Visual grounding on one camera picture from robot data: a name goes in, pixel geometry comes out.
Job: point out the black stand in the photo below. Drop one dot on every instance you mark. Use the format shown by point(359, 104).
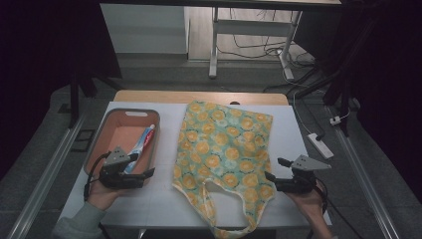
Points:
point(345, 99)
point(74, 99)

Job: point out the orange print cloth tote bag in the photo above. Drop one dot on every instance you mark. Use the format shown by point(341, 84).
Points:
point(222, 149)

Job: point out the person's right hand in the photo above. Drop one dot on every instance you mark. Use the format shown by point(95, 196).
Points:
point(307, 200)

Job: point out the blue and white toothpaste tube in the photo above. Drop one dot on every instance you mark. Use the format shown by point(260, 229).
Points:
point(144, 142)

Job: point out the person's left hand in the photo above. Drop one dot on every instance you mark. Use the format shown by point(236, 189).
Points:
point(101, 194)

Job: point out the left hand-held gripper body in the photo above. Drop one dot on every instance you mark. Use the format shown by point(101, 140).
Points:
point(116, 177)

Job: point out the black floor plate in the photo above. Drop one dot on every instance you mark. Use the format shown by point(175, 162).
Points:
point(83, 140)

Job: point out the small white adapter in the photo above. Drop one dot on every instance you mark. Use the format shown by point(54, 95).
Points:
point(335, 120)

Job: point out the metal floor rail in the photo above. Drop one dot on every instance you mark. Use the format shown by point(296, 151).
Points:
point(361, 179)
point(49, 172)

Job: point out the pink basket with grey rim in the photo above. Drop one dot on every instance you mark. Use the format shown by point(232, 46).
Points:
point(116, 136)

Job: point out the wooden table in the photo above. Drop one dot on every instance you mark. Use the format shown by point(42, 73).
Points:
point(166, 97)

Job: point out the white power strip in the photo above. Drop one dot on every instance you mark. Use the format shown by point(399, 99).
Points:
point(320, 145)

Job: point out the white table mat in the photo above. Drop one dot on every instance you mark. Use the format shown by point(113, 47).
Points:
point(166, 205)

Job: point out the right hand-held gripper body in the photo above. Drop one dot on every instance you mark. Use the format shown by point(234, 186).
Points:
point(300, 181)

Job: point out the white desk frame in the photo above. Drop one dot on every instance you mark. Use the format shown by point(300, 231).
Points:
point(252, 28)

